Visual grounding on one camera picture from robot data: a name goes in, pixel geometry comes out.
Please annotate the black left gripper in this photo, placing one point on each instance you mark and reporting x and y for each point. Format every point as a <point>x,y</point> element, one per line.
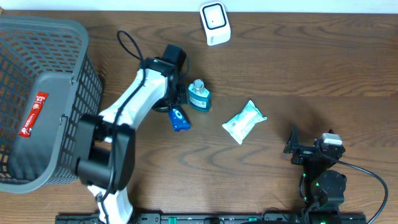
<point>164,104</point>

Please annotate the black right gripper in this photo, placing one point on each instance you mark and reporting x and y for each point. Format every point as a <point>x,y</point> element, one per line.
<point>305,152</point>

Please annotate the blue Oreo cookie pack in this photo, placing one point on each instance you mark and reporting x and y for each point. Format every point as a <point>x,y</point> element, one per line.
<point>178,120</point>

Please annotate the blue mouthwash bottle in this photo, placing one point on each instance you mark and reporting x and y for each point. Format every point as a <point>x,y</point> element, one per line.
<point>199,97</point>

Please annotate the white green wipes pack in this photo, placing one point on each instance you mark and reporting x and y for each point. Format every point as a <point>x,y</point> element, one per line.
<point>241,125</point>

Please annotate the red coffee stick sachet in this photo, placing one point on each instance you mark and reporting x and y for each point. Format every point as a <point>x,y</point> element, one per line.
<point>26,128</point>

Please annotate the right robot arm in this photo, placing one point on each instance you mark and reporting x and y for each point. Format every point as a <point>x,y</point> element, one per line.
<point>321,187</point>

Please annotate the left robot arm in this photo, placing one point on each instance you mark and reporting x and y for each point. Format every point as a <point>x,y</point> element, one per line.
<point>104,150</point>

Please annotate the white barcode scanner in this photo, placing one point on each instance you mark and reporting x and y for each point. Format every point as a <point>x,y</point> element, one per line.
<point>214,20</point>

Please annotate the grey plastic basket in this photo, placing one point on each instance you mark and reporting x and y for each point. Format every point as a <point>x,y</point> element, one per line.
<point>51,56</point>

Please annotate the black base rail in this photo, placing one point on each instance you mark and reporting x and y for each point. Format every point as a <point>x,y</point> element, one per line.
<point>156,218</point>

